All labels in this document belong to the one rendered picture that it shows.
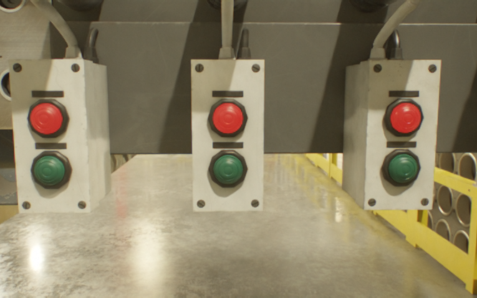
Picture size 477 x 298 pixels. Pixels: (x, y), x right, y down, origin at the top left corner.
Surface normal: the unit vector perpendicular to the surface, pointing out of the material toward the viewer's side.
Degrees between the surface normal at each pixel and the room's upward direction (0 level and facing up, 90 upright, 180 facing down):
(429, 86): 90
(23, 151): 90
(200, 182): 90
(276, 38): 90
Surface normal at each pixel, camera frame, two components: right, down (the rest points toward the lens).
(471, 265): -1.00, 0.00
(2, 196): 0.04, 0.13
